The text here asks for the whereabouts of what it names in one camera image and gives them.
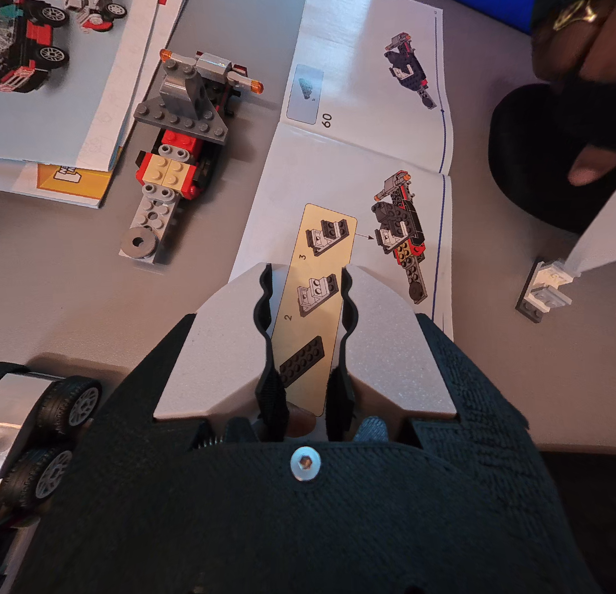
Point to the dark grey lego plate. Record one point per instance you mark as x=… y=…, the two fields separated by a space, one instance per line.
x=527 y=310

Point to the red black lego truck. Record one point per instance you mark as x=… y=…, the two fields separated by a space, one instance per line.
x=62 y=406

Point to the small grey lego plate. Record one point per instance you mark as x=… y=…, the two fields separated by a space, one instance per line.
x=556 y=299

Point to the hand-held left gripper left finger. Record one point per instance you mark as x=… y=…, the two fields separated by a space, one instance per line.
x=216 y=358

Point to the person's right hand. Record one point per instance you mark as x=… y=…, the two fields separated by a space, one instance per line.
x=577 y=45

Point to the open instruction booklet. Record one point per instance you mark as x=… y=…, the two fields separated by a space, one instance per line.
x=365 y=146

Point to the red grey lego model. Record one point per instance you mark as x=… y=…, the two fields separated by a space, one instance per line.
x=183 y=137

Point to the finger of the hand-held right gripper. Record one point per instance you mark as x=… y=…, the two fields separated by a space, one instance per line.
x=596 y=238

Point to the black padded cushion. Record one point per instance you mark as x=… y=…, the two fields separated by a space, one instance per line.
x=524 y=170

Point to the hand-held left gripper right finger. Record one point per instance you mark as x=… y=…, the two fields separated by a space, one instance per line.
x=399 y=363

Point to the yellow-cornered instruction booklet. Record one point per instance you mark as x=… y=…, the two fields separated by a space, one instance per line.
x=72 y=185

